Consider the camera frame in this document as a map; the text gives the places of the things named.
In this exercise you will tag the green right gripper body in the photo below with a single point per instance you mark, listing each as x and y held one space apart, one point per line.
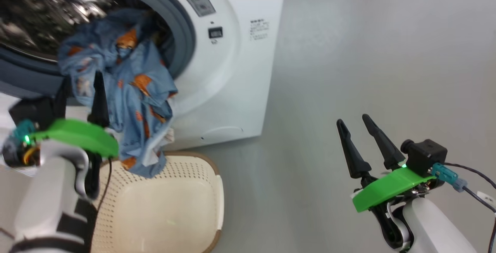
387 189

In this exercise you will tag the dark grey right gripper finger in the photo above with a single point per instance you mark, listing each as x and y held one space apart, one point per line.
354 160
385 150

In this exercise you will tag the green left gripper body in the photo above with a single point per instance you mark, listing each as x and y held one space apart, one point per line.
77 135

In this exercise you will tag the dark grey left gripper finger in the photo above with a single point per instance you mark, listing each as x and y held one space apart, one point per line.
100 105
62 105

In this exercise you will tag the blue cartoon print garment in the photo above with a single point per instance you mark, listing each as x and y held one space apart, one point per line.
131 90

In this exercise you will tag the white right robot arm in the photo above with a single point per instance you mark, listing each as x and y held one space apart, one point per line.
438 229

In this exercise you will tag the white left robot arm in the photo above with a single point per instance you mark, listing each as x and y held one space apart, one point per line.
42 198

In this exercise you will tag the white front-load washing machine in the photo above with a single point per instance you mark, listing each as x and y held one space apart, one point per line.
232 82

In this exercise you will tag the cream perforated laundry basket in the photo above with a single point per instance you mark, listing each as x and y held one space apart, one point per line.
162 214

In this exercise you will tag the round white filter cover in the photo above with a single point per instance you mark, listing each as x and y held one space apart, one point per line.
223 133

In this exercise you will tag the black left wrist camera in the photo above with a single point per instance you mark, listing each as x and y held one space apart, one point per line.
33 109

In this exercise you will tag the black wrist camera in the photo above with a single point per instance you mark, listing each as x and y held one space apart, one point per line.
33 109
426 154

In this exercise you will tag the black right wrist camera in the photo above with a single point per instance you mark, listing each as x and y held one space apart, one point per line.
426 154

